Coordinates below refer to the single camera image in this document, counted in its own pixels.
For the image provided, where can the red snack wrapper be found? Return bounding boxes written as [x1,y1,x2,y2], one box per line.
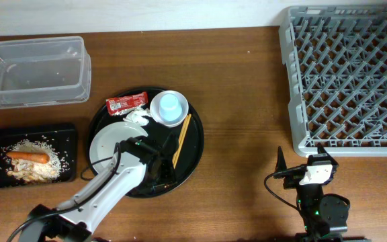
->
[106,91,148,116]

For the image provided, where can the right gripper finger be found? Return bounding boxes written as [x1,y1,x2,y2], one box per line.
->
[275,146,287,172]
[316,143,329,155]

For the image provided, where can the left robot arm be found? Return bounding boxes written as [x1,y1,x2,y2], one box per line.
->
[8,134,179,241]

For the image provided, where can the light blue cup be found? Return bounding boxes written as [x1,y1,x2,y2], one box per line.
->
[159,93,182,122]

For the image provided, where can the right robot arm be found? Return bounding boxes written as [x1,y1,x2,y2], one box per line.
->
[272,146,350,242]

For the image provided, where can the orange carrot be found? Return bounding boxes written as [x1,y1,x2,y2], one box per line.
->
[7,151,50,164]

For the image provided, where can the pile of rice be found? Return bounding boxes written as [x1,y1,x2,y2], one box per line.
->
[0,134,71,184]

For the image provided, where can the white bowl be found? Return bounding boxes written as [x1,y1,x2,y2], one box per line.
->
[149,90,189,128]

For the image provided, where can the grey dishwasher rack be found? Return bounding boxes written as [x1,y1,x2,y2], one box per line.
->
[279,5,387,157]

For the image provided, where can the white plate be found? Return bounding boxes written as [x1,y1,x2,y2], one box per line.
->
[89,122,148,163]

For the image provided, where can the round black tray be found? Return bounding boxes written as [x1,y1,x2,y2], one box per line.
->
[87,105,204,198]

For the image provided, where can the black rectangular tray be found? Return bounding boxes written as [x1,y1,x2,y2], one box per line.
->
[0,123,77,188]

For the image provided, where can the clear plastic bin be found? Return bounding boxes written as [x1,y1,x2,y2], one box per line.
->
[0,36,91,109]

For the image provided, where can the white tissue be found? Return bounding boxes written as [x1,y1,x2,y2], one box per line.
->
[123,107,151,126]

